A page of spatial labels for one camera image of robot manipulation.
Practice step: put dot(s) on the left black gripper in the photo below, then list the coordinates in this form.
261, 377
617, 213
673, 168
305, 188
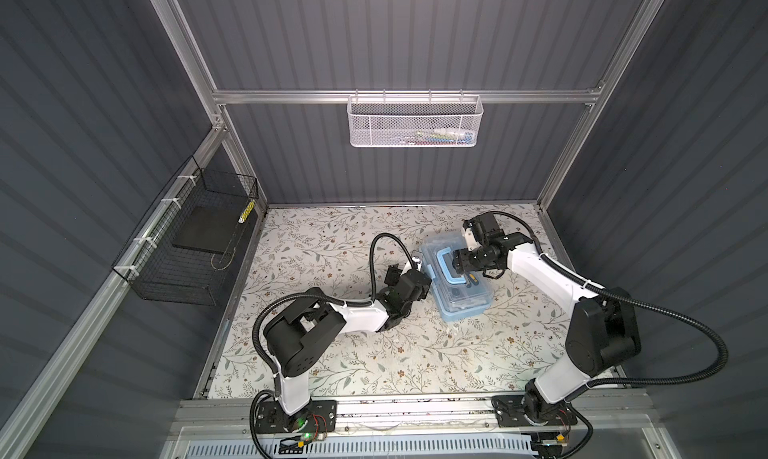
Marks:
391, 278

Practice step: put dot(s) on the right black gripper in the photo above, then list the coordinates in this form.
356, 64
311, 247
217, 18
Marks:
461, 262

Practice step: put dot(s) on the light blue plastic toolbox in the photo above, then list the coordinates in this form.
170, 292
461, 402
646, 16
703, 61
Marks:
455, 301

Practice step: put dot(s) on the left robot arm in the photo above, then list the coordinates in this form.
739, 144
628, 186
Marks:
292, 334

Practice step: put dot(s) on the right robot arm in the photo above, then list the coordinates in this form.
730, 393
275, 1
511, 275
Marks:
602, 331

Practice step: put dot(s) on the items in white basket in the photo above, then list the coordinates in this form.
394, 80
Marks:
449, 136

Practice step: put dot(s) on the white perforated front panel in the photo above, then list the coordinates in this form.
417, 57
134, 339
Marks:
474, 445

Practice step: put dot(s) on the yellow green marker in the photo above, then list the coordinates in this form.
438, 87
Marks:
246, 212

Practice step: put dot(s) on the black pad in basket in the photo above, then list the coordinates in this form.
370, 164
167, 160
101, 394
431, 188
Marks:
210, 230

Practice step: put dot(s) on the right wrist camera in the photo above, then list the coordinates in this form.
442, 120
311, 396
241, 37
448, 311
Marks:
469, 237

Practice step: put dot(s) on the white wire mesh basket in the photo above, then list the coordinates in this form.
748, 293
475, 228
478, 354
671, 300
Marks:
377, 121

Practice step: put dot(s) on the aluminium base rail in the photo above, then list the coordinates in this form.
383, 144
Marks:
605, 408

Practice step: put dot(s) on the black wire basket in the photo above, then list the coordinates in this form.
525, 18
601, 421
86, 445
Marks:
157, 271

